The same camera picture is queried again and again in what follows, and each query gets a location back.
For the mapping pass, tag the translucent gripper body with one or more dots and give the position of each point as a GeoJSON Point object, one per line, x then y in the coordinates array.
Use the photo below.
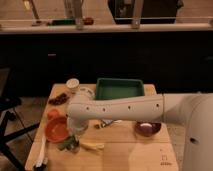
{"type": "Point", "coordinates": [77, 127]}

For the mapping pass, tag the green pepper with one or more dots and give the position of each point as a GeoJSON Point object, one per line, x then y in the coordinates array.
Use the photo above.
{"type": "Point", "coordinates": [63, 145]}

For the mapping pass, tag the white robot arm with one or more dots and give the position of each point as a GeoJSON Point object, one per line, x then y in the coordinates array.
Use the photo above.
{"type": "Point", "coordinates": [193, 110]}

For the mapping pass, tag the small metal cup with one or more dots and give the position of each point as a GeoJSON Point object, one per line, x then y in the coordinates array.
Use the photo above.
{"type": "Point", "coordinates": [74, 146]}

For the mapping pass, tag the small orange cup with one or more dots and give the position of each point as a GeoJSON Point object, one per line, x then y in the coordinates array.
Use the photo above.
{"type": "Point", "coordinates": [52, 114]}

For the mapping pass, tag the orange bowl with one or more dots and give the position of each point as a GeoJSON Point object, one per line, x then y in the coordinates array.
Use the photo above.
{"type": "Point", "coordinates": [56, 129]}

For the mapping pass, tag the yellow banana toy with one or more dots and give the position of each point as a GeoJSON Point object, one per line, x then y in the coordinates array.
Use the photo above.
{"type": "Point", "coordinates": [92, 146]}

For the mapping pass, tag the metal fork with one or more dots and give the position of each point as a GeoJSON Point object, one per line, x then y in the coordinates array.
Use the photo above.
{"type": "Point", "coordinates": [105, 124]}

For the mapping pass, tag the dark red grape bunch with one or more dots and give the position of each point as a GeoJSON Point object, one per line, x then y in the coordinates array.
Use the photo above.
{"type": "Point", "coordinates": [59, 100]}

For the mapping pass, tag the white round container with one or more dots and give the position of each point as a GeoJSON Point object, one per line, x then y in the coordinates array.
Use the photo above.
{"type": "Point", "coordinates": [72, 84]}

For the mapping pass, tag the white plastic utensil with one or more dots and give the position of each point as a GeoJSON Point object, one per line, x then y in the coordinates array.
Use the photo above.
{"type": "Point", "coordinates": [41, 155]}

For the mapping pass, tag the green plastic tray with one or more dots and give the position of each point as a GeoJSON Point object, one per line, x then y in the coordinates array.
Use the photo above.
{"type": "Point", "coordinates": [114, 88]}

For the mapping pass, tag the dark purple bowl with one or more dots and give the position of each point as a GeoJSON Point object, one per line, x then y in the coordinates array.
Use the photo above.
{"type": "Point", "coordinates": [147, 129]}

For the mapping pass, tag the black chair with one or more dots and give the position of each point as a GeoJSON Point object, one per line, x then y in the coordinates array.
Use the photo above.
{"type": "Point", "coordinates": [5, 105]}

